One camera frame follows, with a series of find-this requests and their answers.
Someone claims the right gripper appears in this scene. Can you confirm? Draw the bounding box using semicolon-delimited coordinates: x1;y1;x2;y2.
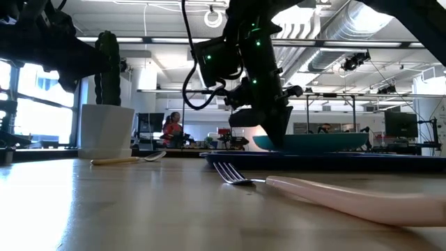
224;13;304;149

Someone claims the long ceiling light strip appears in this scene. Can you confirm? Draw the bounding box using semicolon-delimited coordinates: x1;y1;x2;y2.
271;39;426;50
76;36;210;45

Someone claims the teal round plate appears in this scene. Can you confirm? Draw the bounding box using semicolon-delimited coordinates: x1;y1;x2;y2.
252;132;369;153

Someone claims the white coiled cable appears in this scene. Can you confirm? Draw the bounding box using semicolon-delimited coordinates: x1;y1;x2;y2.
203;8;224;29

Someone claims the spoon with orange handle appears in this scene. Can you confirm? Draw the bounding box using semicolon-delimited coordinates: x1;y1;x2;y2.
90;151;167;167

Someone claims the black computer monitor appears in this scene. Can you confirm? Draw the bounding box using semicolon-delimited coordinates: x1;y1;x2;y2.
135;112;165;139
384;110;419;139

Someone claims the blue plastic tray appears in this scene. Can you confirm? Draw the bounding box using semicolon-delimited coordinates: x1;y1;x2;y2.
200;149;446;172

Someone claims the black background robot device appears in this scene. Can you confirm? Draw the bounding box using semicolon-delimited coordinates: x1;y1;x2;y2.
217;127;250;151

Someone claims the black ceiling camera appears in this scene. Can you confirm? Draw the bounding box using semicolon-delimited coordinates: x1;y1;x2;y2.
340;50;372;73

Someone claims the silver ventilation duct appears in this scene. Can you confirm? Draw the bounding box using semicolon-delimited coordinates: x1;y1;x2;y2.
278;0;394;75

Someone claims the black metal station frame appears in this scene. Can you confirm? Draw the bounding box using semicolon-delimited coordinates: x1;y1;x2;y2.
305;92;357;134

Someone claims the green cactus plant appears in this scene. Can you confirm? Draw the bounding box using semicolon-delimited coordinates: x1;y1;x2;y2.
93;30;122;107

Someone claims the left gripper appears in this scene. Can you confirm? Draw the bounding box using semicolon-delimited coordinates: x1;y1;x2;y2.
0;0;112;93

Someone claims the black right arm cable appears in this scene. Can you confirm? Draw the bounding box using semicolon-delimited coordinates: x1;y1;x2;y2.
180;0;231;111

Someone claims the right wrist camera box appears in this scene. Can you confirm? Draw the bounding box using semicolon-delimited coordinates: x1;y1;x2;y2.
193;36;245;88

